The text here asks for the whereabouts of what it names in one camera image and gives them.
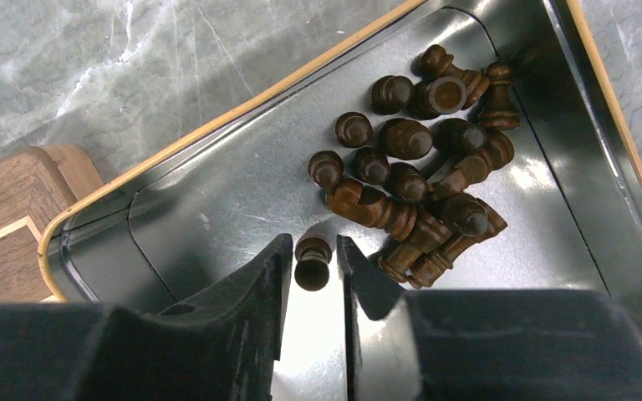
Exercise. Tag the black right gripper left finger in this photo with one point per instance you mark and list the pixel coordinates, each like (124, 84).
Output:
(219, 344)

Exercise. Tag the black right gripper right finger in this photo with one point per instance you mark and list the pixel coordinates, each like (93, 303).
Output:
(533, 344)

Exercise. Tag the dark pawn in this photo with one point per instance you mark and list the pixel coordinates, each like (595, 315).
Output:
(405, 139)
(353, 129)
(407, 183)
(313, 255)
(371, 166)
(325, 168)
(391, 93)

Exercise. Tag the dark chess piece in tin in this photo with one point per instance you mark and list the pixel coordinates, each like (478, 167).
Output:
(459, 135)

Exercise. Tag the dark chess piece upright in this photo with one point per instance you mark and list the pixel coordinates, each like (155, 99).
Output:
(499, 112)

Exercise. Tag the wooden chess board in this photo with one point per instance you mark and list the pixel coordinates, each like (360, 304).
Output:
(36, 184)

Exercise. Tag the dark pawn in tin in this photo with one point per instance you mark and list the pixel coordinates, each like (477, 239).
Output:
(353, 129)
(371, 166)
(405, 139)
(407, 183)
(391, 93)
(325, 168)

